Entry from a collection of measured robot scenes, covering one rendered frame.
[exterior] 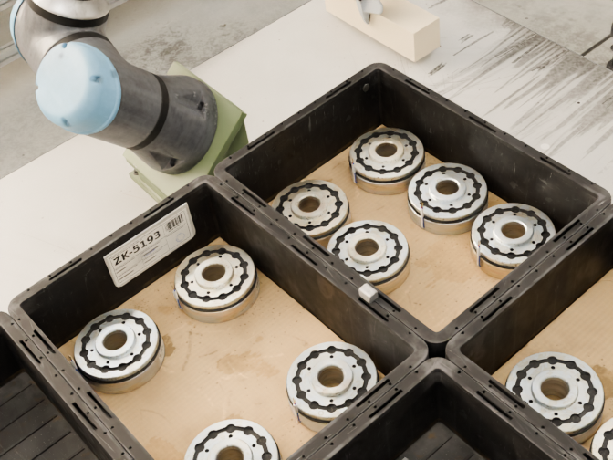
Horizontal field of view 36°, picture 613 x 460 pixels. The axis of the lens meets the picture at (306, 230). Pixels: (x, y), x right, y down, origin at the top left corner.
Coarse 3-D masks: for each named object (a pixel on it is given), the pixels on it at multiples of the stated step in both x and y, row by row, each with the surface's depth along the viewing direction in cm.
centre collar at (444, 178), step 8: (440, 176) 124; (448, 176) 124; (456, 176) 124; (432, 184) 123; (456, 184) 124; (464, 184) 123; (432, 192) 122; (456, 192) 122; (464, 192) 122; (440, 200) 122; (448, 200) 121; (456, 200) 121
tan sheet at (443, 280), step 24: (336, 168) 133; (360, 192) 129; (360, 216) 126; (384, 216) 126; (408, 216) 125; (408, 240) 122; (432, 240) 122; (456, 240) 121; (432, 264) 119; (456, 264) 119; (408, 288) 117; (432, 288) 116; (456, 288) 116; (480, 288) 116; (432, 312) 114; (456, 312) 114
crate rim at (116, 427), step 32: (192, 192) 119; (224, 192) 118; (128, 224) 116; (256, 224) 114; (96, 256) 114; (32, 288) 111; (352, 288) 105; (32, 320) 107; (384, 320) 101; (416, 352) 98; (352, 416) 94; (128, 448) 95; (320, 448) 92
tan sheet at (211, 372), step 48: (144, 288) 122; (192, 336) 116; (240, 336) 115; (288, 336) 114; (336, 336) 113; (144, 384) 112; (192, 384) 111; (240, 384) 110; (336, 384) 109; (144, 432) 107; (192, 432) 107; (288, 432) 105
